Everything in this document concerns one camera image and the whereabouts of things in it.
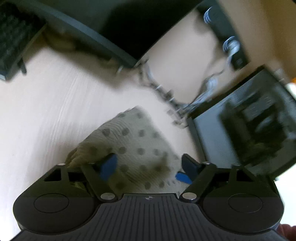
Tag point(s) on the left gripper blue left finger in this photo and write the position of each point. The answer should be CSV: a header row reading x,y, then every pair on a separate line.
x,y
97,174

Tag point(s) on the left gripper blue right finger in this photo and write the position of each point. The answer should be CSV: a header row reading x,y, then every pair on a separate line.
x,y
200,175

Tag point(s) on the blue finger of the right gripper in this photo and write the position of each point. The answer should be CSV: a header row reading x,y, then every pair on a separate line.
x,y
183,177

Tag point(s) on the brown polka dot sweater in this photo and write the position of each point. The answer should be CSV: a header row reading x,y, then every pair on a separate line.
x,y
146,163

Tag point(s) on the white glass-sided computer case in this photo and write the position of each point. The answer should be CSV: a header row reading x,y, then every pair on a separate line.
x,y
251,125

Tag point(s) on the black curved monitor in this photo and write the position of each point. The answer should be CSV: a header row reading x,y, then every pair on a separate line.
x,y
124,30

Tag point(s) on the black keyboard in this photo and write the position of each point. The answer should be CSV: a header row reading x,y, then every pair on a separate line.
x,y
19,29

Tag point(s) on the black wall power strip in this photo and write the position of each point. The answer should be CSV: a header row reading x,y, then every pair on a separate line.
x,y
217,19

